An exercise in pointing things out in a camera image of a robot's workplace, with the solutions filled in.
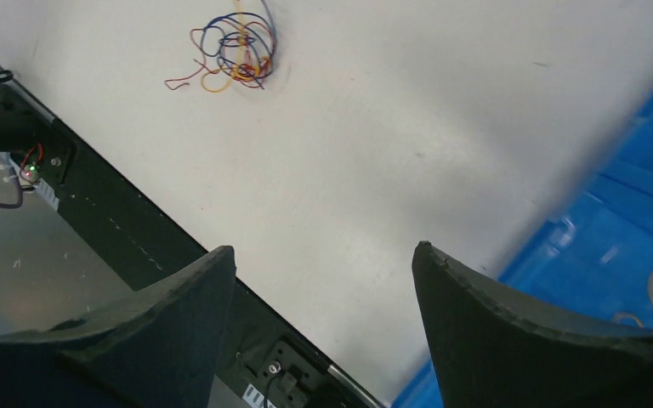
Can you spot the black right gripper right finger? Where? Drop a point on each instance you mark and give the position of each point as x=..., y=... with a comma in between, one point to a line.
x=494, y=346

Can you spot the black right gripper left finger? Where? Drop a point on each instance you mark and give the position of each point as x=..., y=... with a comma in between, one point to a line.
x=157, y=347

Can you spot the blue plastic compartment bin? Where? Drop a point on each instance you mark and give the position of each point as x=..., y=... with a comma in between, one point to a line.
x=595, y=257

